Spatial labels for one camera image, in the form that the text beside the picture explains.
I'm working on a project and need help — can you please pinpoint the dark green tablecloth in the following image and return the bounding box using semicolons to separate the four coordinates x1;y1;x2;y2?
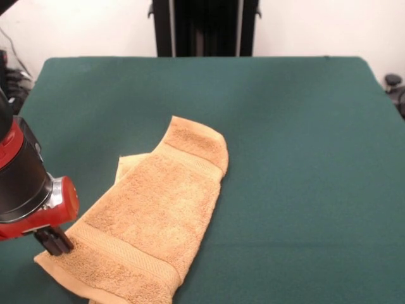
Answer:
0;56;405;304

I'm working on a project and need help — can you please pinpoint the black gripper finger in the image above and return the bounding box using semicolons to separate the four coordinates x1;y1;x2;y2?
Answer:
50;225;75;253
34;229;63;256

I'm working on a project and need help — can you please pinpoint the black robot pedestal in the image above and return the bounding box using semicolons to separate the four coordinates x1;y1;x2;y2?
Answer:
147;0;262;58

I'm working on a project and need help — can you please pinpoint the tan terry towel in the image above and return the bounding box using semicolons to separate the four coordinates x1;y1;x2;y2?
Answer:
33;115;229;304

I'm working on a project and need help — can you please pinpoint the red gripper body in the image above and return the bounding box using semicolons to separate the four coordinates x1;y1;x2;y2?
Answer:
0;175;79;242

